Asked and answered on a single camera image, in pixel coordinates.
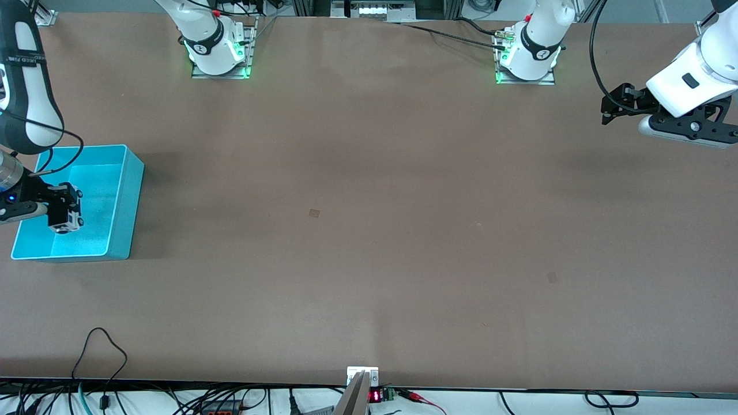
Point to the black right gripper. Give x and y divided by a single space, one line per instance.
36 192

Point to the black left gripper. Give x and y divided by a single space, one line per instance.
629 102

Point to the white jeep toy black roof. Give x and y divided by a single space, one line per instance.
70 223

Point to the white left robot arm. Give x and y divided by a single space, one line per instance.
686 86

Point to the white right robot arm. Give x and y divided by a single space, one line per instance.
29 86

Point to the cyan plastic bin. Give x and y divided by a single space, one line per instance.
115 230

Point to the lit control box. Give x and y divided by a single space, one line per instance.
375 10

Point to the red digit display module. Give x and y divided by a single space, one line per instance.
377 396

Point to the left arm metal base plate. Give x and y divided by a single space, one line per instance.
545 82

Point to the aluminium corner bracket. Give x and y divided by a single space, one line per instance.
702 29

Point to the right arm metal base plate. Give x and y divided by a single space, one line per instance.
252 46

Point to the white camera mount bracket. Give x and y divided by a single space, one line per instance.
363 372

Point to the grey aluminium camera bar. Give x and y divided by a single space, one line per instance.
354 400

